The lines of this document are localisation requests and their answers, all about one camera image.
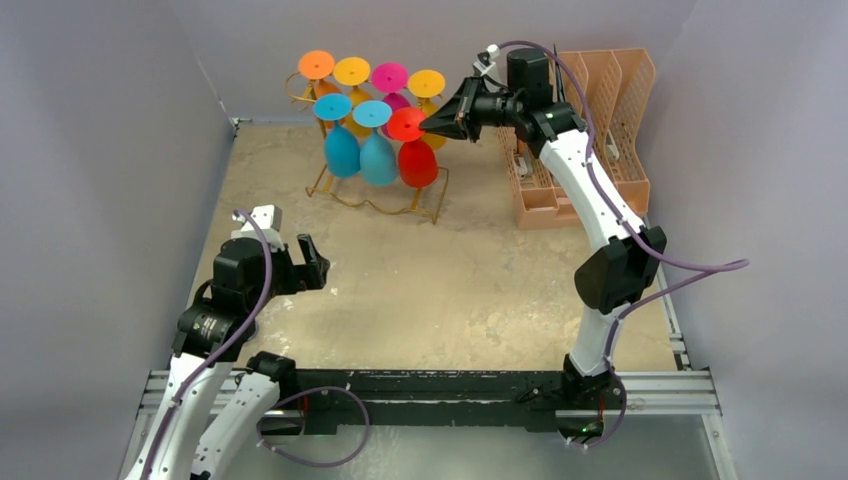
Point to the gold wire wine glass rack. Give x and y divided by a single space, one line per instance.
396 198

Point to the orange wine glass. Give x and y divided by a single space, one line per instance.
317 66

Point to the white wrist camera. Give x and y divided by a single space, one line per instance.
266 218
485 63

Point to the light blue wine glass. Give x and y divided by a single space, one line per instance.
378 164

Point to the magenta wine glass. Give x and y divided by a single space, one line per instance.
390 79

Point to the yellow wine glass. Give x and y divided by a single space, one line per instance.
353 72
425 85

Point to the red wine glass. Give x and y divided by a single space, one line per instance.
417 164

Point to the aluminium frame rail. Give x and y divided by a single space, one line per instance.
648 393

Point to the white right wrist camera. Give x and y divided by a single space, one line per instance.
485 63

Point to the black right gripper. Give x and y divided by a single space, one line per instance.
470 110

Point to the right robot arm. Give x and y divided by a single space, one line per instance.
611 282

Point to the peach plastic file organizer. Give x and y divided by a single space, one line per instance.
618 84

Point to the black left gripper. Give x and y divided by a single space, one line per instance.
308 275

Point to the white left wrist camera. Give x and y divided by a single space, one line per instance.
266 218

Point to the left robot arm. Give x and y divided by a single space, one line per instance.
185 441

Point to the yellow wine glass right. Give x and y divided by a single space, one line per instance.
425 85

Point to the dark folder in organizer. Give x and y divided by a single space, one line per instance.
559 87

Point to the yellow wine glass back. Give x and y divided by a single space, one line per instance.
353 72

